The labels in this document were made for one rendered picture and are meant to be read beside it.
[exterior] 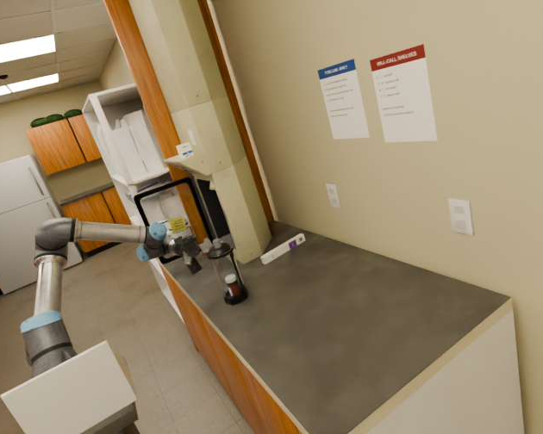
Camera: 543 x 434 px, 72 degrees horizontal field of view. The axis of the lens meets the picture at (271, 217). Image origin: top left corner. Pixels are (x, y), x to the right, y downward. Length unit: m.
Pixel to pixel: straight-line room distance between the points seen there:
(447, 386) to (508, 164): 0.61
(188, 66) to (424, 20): 0.94
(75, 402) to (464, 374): 1.08
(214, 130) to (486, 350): 1.29
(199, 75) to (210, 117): 0.18
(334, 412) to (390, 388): 0.15
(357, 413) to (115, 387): 0.70
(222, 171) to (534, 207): 1.18
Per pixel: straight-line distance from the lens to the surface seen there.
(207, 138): 1.69
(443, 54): 1.17
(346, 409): 1.01
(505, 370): 1.40
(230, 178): 1.73
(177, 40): 1.72
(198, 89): 1.70
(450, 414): 1.25
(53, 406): 1.29
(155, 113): 2.02
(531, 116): 1.09
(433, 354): 1.11
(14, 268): 6.74
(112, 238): 1.64
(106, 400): 1.30
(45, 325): 1.40
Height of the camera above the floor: 1.68
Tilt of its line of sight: 18 degrees down
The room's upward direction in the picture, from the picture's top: 17 degrees counter-clockwise
